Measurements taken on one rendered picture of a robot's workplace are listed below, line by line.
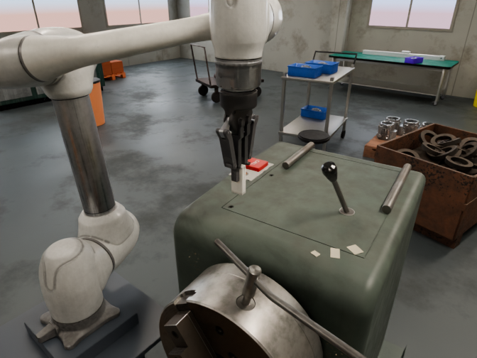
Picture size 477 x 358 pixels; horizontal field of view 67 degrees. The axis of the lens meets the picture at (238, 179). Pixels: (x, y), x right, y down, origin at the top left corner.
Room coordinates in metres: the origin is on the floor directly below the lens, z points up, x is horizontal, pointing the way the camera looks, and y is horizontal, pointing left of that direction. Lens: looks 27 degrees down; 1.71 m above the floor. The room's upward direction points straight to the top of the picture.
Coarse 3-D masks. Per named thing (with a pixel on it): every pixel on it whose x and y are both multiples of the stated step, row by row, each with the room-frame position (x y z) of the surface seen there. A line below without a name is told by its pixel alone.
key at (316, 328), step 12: (216, 240) 0.52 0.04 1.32; (228, 252) 0.50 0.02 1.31; (240, 264) 0.47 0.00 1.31; (264, 288) 0.43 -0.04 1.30; (276, 300) 0.41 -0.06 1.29; (288, 312) 0.38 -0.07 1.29; (300, 312) 0.38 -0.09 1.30; (312, 324) 0.36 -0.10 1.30; (324, 336) 0.34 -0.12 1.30; (348, 348) 0.31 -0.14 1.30
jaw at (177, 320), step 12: (180, 300) 0.50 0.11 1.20; (180, 312) 0.48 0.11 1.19; (168, 324) 0.45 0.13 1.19; (180, 324) 0.44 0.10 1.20; (192, 324) 0.46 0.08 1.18; (180, 336) 0.43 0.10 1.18; (192, 336) 0.44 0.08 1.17; (204, 336) 0.45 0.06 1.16; (180, 348) 0.43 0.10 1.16; (192, 348) 0.43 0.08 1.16; (204, 348) 0.44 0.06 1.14
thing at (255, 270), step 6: (252, 270) 0.45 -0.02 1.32; (258, 270) 0.45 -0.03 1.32; (246, 276) 0.45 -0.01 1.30; (252, 276) 0.44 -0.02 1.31; (258, 276) 0.44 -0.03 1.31; (246, 282) 0.45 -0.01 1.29; (252, 282) 0.44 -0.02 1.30; (246, 288) 0.45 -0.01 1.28; (252, 288) 0.44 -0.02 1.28; (246, 294) 0.45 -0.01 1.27; (252, 294) 0.44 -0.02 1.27; (246, 300) 0.45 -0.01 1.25; (246, 306) 0.45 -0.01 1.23
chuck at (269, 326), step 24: (192, 288) 0.51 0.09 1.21; (216, 288) 0.49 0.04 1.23; (240, 288) 0.49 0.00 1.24; (168, 312) 0.50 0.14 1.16; (192, 312) 0.47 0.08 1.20; (216, 312) 0.44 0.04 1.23; (240, 312) 0.44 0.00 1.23; (264, 312) 0.45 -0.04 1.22; (168, 336) 0.51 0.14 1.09; (216, 336) 0.44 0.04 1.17; (240, 336) 0.41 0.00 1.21; (264, 336) 0.41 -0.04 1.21; (288, 336) 0.42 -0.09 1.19
